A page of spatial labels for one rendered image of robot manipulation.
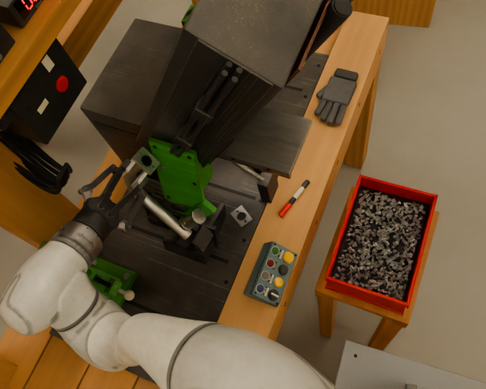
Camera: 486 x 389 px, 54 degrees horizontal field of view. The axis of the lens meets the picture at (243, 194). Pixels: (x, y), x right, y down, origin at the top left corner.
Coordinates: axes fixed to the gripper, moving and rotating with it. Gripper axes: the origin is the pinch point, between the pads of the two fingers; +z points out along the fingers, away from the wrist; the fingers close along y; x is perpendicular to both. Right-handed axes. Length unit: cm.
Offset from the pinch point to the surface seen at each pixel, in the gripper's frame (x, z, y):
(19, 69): -10.1, -9.5, 29.2
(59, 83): -3.8, -0.8, 23.6
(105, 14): 13, 41, 31
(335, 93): -17, 59, -29
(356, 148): 21, 110, -76
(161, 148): -6.7, 3.7, -0.1
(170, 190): 4.0, 5.3, -10.3
